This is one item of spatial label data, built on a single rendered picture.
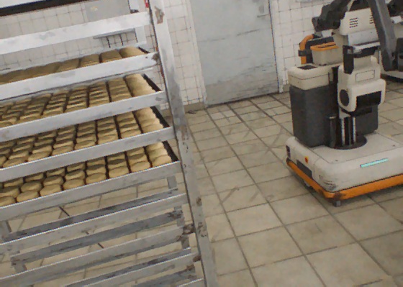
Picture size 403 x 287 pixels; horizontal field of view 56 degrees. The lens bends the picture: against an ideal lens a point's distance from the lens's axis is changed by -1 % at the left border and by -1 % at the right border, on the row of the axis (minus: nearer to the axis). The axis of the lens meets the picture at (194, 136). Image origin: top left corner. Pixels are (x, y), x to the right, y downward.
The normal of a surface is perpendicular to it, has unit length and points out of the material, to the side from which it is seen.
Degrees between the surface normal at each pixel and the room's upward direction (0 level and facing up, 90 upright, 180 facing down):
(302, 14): 90
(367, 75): 98
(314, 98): 90
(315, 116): 90
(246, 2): 90
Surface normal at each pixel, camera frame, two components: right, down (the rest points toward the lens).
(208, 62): 0.14, 0.30
